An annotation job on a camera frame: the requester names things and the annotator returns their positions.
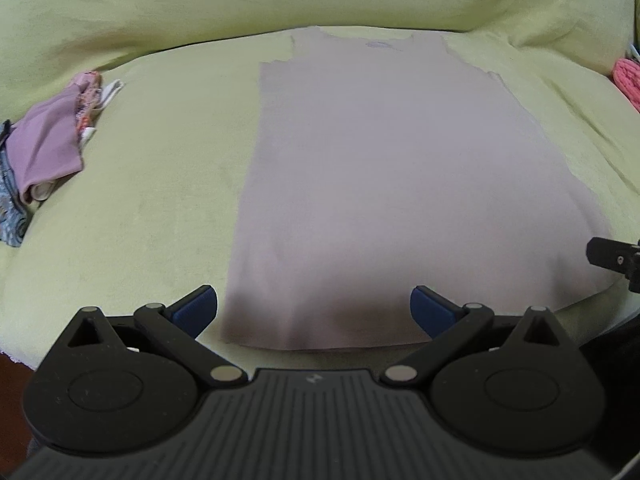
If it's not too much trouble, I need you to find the floral pink garment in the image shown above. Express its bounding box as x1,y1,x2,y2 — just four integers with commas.
67,71,125,148

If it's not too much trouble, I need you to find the yellow-green covered sofa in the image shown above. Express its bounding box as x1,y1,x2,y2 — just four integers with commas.
0,0,640,368

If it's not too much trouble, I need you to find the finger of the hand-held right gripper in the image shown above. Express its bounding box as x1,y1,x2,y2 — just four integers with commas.
586,236,640,294

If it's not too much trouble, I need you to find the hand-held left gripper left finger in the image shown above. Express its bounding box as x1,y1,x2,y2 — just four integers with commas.
39,284,248,388

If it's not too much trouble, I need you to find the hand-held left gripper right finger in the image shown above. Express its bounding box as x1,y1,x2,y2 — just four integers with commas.
379,284,584,387

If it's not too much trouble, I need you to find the light grey tank top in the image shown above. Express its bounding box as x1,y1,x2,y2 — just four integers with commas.
220,27,621,352

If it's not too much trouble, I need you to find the blue patterned garment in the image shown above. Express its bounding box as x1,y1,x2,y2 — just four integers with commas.
0,120,31,248

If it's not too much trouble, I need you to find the pink knitted cloth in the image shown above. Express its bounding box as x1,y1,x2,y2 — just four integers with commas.
613,57,640,112

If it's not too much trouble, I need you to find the purple garment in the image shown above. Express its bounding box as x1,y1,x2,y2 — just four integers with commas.
6,84,86,206

